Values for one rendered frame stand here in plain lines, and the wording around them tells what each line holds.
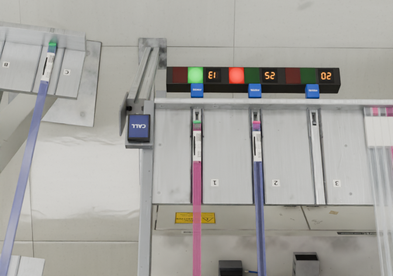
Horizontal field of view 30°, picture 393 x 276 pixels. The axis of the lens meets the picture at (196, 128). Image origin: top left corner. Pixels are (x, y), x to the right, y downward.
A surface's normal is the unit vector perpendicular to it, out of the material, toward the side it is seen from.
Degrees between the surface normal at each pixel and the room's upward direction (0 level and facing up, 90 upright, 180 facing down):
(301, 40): 0
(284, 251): 0
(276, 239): 0
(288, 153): 42
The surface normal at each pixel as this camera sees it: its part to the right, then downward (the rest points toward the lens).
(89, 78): 0.00, 0.27
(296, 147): 0.01, -0.45
